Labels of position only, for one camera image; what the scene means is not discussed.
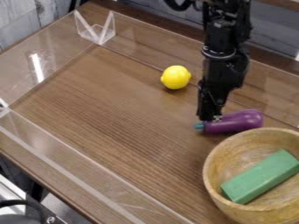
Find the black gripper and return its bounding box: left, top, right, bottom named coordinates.
left=196, top=46, right=250, bottom=122

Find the purple toy eggplant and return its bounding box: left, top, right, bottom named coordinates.
left=194, top=109, right=263, bottom=134

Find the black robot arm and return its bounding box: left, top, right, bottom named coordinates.
left=163, top=0, right=252, bottom=122

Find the brown wooden bowl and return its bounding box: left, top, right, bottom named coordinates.
left=202, top=128, right=299, bottom=224

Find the yellow toy lemon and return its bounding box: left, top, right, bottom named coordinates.
left=160, top=66, right=192, bottom=90

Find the green rectangular block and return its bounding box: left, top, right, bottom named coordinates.
left=220, top=150, right=299, bottom=205

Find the clear acrylic corner bracket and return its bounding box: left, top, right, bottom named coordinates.
left=74, top=10, right=116, bottom=46

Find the clear acrylic tray wall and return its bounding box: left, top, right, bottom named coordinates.
left=0, top=105, right=194, bottom=224

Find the black cable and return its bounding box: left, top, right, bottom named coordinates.
left=0, top=199, right=43, bottom=224

